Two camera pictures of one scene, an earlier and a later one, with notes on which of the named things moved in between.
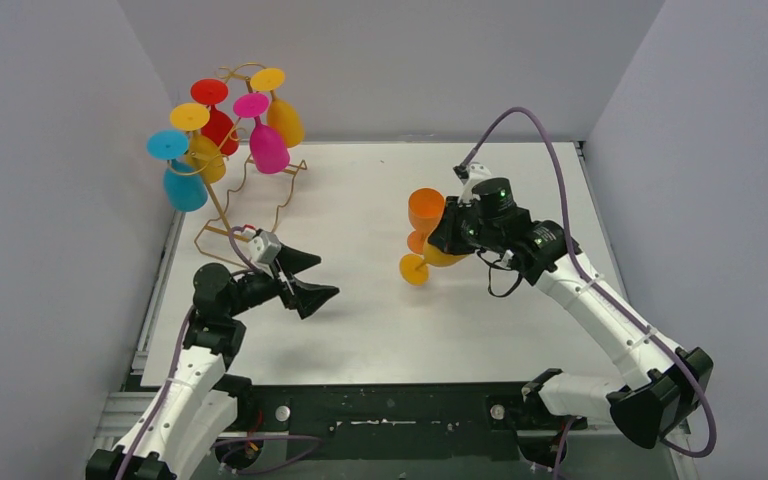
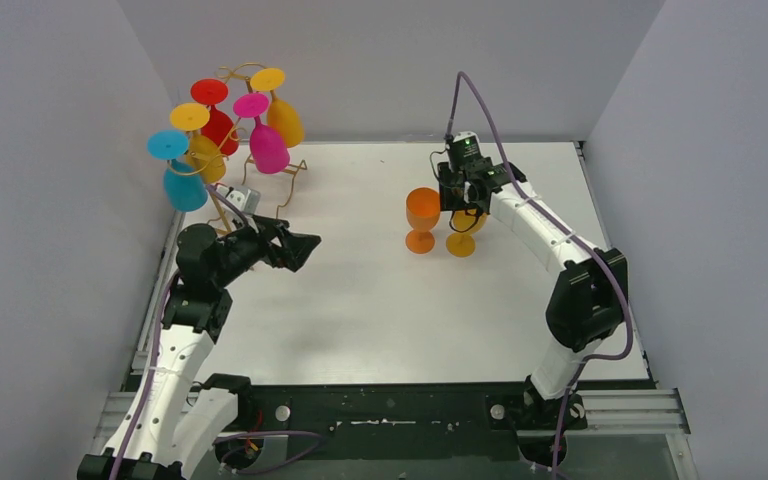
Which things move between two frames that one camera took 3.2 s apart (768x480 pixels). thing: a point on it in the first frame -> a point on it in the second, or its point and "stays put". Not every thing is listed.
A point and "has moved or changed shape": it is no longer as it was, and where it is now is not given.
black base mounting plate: (410, 421) stays put
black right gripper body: (471, 231) -> (454, 194)
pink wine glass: (269, 151) stays put
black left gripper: (285, 284) -> (277, 241)
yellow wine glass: (283, 114) stays put
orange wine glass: (426, 207) stays put
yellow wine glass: (412, 266) has moved or changed shape
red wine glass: (219, 127) stays put
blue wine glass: (185, 186) stays put
